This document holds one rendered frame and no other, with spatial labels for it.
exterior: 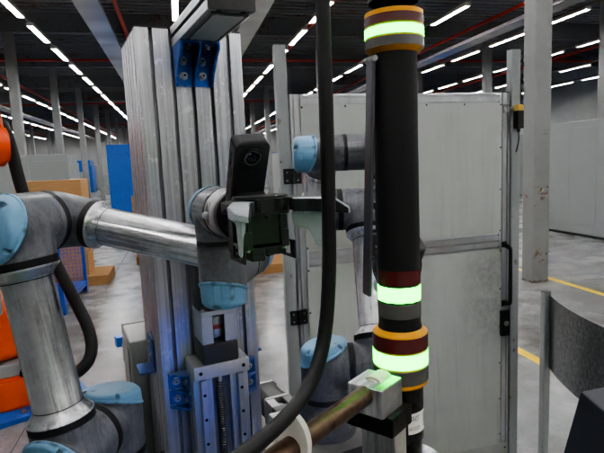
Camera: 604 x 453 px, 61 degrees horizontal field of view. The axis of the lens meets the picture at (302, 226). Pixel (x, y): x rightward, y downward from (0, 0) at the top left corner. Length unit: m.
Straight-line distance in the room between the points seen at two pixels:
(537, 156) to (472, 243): 4.66
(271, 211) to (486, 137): 2.09
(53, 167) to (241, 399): 9.86
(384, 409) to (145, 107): 0.99
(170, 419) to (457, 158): 1.77
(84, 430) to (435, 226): 1.87
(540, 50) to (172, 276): 6.51
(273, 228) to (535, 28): 6.85
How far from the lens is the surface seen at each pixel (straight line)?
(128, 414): 1.15
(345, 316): 2.40
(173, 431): 1.40
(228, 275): 0.81
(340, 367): 1.28
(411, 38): 0.39
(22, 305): 1.00
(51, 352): 1.02
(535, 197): 7.25
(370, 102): 0.39
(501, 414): 3.02
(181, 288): 1.29
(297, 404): 0.33
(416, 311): 0.41
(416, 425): 0.44
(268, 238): 0.64
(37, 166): 11.03
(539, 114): 7.26
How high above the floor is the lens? 1.71
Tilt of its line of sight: 7 degrees down
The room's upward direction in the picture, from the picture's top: 3 degrees counter-clockwise
